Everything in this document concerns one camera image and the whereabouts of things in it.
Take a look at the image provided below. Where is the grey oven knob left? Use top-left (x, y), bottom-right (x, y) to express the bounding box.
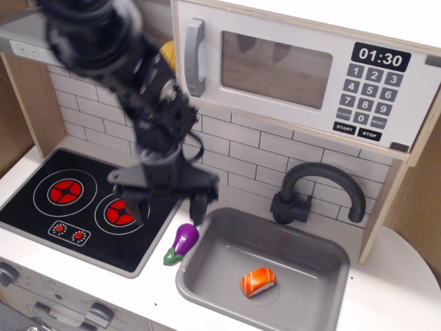
top-left (0, 263), bottom-right (19, 288)

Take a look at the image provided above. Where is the orange salmon sushi toy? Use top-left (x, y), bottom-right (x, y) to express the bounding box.
top-left (240, 267), bottom-right (277, 297)

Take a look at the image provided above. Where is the yellow toy shell pasta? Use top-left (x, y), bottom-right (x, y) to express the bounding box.
top-left (160, 41), bottom-right (176, 72)

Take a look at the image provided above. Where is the grey toy sink basin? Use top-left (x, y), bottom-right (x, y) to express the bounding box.
top-left (176, 208), bottom-right (350, 330)

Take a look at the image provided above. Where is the grey microwave door handle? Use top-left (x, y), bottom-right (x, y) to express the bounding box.
top-left (184, 19), bottom-right (205, 98)

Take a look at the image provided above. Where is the black toy induction stove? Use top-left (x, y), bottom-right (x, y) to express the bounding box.
top-left (1, 149), bottom-right (181, 279)

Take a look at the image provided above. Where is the grey toy range hood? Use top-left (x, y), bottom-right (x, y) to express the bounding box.
top-left (1, 6), bottom-right (72, 69)

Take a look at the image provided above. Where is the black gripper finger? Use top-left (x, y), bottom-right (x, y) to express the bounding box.
top-left (189, 193), bottom-right (209, 226)
top-left (120, 193), bottom-right (147, 227)

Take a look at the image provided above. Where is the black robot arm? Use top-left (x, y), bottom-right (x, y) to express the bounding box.
top-left (38, 1), bottom-right (219, 225)

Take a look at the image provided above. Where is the white toy microwave door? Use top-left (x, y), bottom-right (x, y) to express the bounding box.
top-left (174, 1), bottom-right (440, 153)

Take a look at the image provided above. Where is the purple toy eggplant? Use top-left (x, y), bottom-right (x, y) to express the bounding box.
top-left (163, 223), bottom-right (199, 266)

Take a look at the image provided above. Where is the wooden toy kitchen cabinet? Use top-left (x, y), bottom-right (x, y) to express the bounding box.
top-left (1, 1), bottom-right (440, 264)

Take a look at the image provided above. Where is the grey oven knob right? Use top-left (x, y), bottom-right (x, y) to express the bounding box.
top-left (85, 302), bottom-right (114, 328)

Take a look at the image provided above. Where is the dark grey toy faucet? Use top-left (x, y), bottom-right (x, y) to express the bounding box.
top-left (270, 162), bottom-right (366, 225)

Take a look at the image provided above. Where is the grey oven knob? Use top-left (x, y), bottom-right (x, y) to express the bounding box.
top-left (85, 302), bottom-right (114, 328)
top-left (0, 263), bottom-right (19, 288)

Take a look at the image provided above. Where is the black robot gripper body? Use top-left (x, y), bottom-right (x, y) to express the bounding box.
top-left (107, 144), bottom-right (219, 203)

